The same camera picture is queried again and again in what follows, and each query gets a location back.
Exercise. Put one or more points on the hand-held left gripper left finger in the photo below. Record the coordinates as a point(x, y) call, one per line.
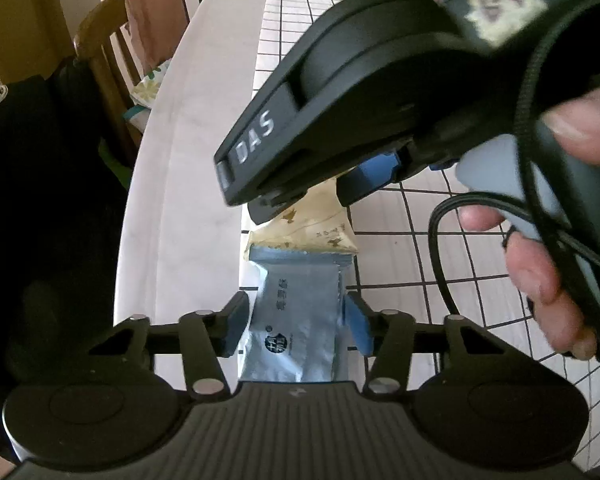
point(232, 325)

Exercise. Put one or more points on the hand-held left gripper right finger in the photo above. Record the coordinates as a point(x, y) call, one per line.
point(357, 327)

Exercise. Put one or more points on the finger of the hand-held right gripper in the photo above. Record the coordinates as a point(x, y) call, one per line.
point(270, 210)
point(375, 170)

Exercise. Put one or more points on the cream snack packet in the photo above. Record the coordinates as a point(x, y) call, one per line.
point(315, 230)

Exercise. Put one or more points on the light blue snack packet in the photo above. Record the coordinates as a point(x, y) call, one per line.
point(295, 320)

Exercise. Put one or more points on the person's right hand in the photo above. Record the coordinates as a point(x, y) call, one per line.
point(535, 280)

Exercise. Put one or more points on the black white checked tablecloth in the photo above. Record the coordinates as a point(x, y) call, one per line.
point(405, 260)

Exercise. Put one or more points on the floral seat cushion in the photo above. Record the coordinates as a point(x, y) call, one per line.
point(147, 87)

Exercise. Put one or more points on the pink towel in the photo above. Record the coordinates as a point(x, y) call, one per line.
point(152, 15)

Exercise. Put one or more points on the wooden chair with towel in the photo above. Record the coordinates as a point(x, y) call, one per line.
point(92, 45)

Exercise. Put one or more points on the brown wooden door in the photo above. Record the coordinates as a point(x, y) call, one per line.
point(15, 10)

